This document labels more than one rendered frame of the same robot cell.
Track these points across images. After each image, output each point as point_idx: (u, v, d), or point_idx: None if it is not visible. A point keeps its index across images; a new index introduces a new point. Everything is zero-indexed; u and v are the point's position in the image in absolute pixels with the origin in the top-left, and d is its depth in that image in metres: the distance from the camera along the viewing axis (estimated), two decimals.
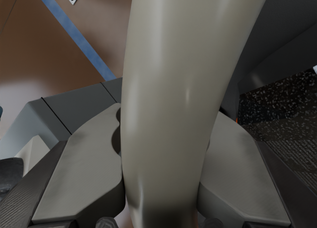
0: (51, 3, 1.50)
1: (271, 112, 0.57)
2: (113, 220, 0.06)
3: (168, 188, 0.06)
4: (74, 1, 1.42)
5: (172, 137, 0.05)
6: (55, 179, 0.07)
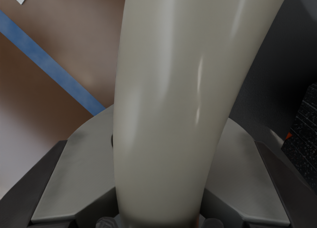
0: None
1: None
2: (113, 220, 0.06)
3: (167, 205, 0.05)
4: None
5: (174, 146, 0.04)
6: (55, 178, 0.07)
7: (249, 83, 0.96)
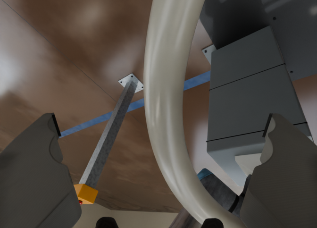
0: (143, 101, 2.01)
1: None
2: (113, 220, 0.06)
3: None
4: (143, 86, 1.83)
5: None
6: None
7: None
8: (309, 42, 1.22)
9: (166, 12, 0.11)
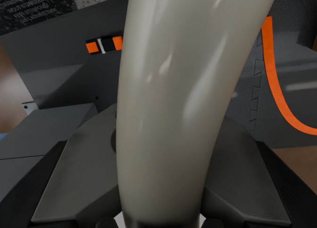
0: None
1: None
2: (113, 220, 0.06)
3: None
4: None
5: None
6: (55, 179, 0.07)
7: None
8: None
9: (169, 28, 0.03)
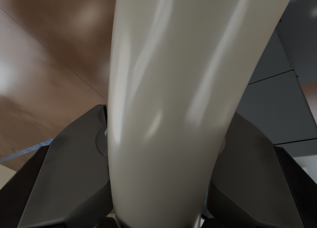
0: None
1: None
2: (113, 220, 0.06)
3: None
4: None
5: None
6: (39, 185, 0.07)
7: None
8: (316, 46, 1.15)
9: (162, 26, 0.03)
